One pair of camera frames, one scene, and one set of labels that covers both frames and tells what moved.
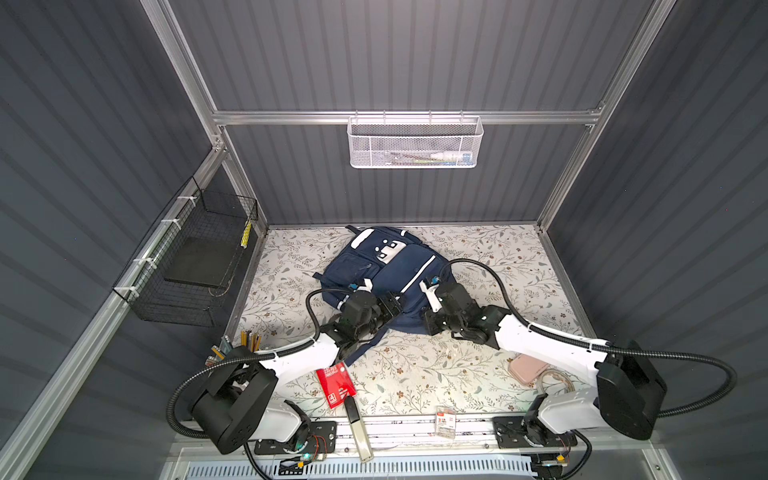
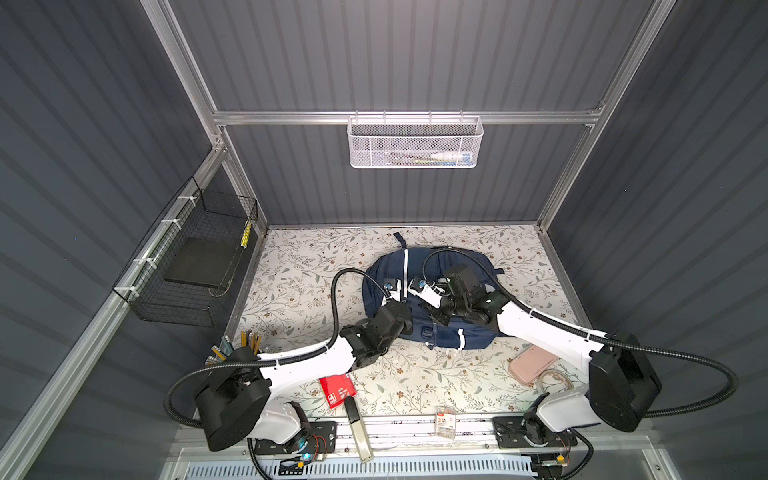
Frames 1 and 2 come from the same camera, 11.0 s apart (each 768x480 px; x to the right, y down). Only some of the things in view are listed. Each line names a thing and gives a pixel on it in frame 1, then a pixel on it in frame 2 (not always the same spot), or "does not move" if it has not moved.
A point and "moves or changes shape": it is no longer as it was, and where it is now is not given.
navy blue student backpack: [403, 277] moves or changes shape
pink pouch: [526, 368] does not move
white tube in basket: [453, 156] does not move
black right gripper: [429, 324] to [439, 317]
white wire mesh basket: [414, 142] does not move
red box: [337, 383] does not move
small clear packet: [445, 421] does not move
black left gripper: [388, 311] to [407, 327]
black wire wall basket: [185, 269] does not move
